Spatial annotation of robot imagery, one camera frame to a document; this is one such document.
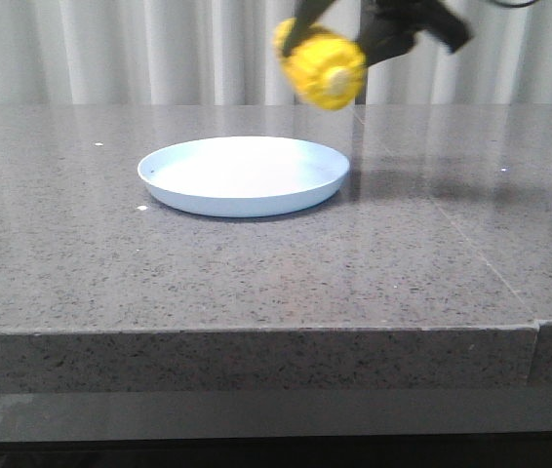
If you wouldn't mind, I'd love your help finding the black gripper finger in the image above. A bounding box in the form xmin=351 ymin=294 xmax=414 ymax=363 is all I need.
xmin=281 ymin=0 xmax=335 ymax=55
xmin=356 ymin=1 xmax=472 ymax=66

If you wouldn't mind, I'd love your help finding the yellow toy corn cob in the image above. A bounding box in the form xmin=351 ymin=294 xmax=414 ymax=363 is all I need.
xmin=273 ymin=19 xmax=367 ymax=111

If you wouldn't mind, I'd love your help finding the light blue round plate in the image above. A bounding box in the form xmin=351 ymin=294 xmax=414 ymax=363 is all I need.
xmin=138 ymin=136 xmax=350 ymax=217

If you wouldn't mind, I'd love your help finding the white pleated curtain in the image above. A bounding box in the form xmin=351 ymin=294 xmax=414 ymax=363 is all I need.
xmin=0 ymin=1 xmax=552 ymax=105

